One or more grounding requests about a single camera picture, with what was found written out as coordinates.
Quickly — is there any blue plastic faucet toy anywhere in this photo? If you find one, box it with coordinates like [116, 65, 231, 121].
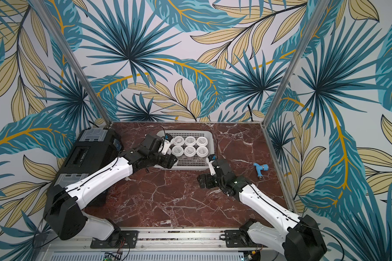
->
[253, 163, 269, 179]

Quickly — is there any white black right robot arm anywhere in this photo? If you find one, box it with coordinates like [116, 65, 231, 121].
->
[198, 156, 327, 261]

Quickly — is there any black plastic toolbox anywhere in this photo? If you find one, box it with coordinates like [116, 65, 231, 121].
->
[51, 128, 124, 188]

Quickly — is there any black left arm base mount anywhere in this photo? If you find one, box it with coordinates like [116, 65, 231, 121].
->
[90, 230, 139, 249]

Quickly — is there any aluminium frame post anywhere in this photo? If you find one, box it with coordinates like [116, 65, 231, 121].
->
[31, 0, 112, 127]
[262, 0, 329, 129]

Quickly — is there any right aluminium frame post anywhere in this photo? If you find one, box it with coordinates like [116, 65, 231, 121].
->
[262, 0, 329, 129]

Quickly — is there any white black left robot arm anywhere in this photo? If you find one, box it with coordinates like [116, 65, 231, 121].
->
[44, 150, 177, 245]

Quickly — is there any white plastic perforated basket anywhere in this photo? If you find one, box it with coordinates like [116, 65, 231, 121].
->
[156, 130, 215, 171]

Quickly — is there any left aluminium frame post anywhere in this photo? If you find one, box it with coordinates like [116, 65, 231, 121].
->
[31, 0, 112, 127]

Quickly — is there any white lidded yogurt cup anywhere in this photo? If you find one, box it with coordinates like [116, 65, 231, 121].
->
[196, 137, 209, 147]
[196, 146, 210, 158]
[184, 146, 197, 158]
[171, 145, 184, 158]
[185, 136, 197, 146]
[172, 136, 185, 146]

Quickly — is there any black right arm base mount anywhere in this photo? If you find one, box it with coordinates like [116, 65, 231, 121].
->
[220, 229, 258, 248]

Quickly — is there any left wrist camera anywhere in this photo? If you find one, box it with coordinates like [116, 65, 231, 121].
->
[138, 134, 173, 156]

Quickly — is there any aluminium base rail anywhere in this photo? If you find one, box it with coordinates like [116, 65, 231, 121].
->
[33, 227, 286, 261]

